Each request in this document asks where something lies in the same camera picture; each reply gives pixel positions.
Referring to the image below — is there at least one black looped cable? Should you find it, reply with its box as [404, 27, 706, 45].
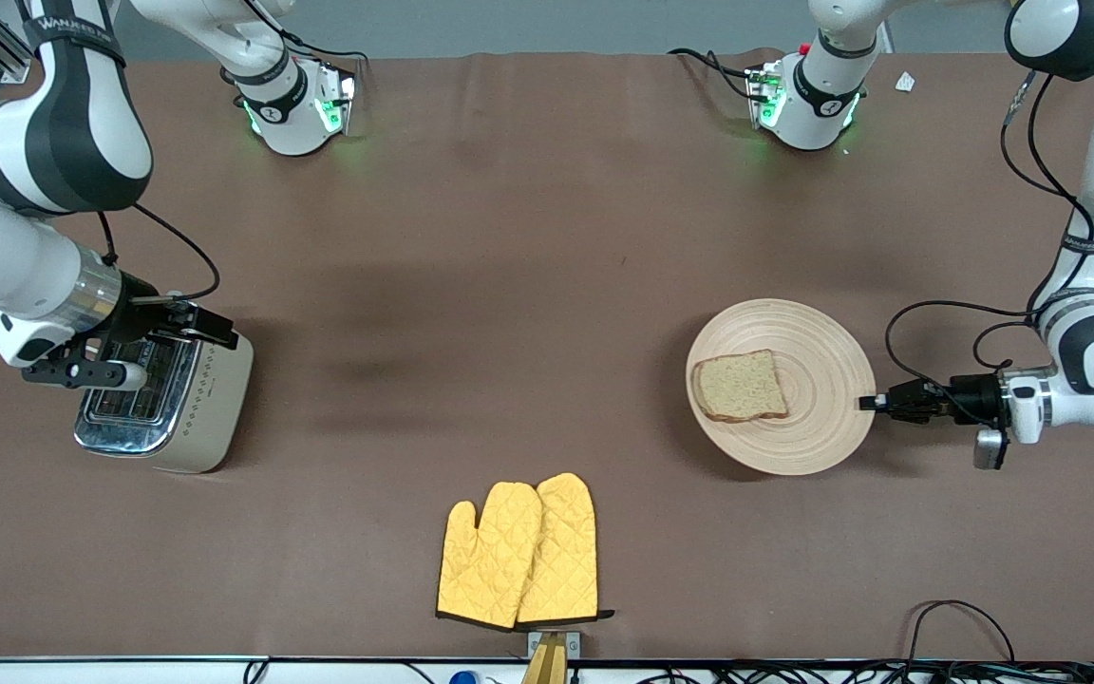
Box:
[906, 599, 1018, 666]

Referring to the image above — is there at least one yellow quilted oven mitt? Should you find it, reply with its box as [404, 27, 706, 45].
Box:
[437, 482, 543, 630]
[517, 472, 614, 625]

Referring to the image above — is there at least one grey base connector plate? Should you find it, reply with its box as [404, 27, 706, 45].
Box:
[746, 62, 785, 129]
[314, 59, 360, 136]

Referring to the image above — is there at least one round wooden plate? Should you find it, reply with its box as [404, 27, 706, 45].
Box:
[686, 298, 877, 476]

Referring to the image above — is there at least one black base cable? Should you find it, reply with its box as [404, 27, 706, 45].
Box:
[243, 0, 369, 66]
[668, 47, 757, 101]

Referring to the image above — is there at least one brown bread slice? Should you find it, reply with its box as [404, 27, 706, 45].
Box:
[691, 350, 789, 424]

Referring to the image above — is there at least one black cable bundle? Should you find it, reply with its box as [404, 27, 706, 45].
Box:
[604, 660, 1094, 684]

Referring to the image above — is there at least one cream and chrome toaster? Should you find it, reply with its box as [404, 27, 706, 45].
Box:
[74, 323, 255, 474]

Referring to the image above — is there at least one grey metal clamp bracket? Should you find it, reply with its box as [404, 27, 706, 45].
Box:
[526, 630, 582, 659]

